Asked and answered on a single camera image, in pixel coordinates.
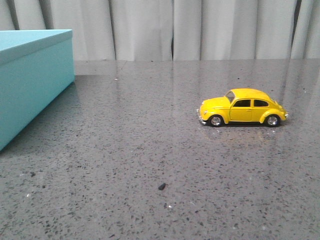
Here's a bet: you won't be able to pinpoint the yellow toy beetle car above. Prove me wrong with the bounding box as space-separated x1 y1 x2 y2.
196 88 289 128

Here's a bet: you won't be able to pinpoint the white pleated curtain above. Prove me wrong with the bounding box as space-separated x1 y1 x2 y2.
0 0 320 61

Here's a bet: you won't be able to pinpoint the small black debris piece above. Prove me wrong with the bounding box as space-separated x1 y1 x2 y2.
158 183 166 191

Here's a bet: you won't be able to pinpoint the light blue storage box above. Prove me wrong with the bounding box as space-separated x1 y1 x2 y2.
0 29 75 149

